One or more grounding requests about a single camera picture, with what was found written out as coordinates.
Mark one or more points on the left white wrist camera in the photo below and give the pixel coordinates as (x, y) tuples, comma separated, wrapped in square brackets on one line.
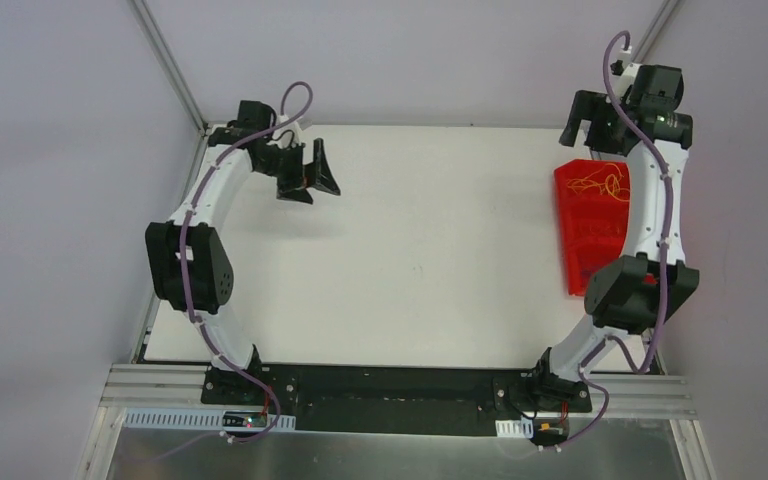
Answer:
[(288, 136)]

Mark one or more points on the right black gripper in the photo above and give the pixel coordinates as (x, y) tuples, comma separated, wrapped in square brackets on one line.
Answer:
[(594, 120)]

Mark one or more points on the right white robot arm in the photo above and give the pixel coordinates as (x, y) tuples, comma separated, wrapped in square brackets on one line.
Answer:
[(634, 121)]

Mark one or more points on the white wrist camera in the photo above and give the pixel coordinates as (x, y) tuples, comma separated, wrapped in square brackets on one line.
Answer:
[(624, 70), (288, 136)]

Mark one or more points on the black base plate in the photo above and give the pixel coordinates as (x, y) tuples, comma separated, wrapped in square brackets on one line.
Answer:
[(397, 400)]

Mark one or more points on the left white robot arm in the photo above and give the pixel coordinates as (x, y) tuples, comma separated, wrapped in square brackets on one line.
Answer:
[(190, 267)]

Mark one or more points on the left controller board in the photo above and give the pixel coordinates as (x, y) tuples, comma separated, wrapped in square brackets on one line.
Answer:
[(237, 420)]

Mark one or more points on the right controller board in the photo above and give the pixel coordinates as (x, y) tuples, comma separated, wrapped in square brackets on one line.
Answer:
[(549, 435)]

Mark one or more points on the aluminium frame rail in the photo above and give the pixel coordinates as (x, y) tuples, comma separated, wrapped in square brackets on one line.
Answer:
[(631, 396)]

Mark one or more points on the controller board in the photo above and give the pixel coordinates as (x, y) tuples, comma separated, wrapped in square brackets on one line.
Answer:
[(237, 420), (549, 435)]

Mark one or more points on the red plastic bin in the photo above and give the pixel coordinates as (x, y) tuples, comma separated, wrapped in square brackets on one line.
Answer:
[(592, 202)]

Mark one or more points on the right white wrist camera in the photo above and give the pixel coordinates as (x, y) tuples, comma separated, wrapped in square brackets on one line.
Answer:
[(624, 70)]

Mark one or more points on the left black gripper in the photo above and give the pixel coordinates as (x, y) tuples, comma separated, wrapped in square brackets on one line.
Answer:
[(297, 171)]

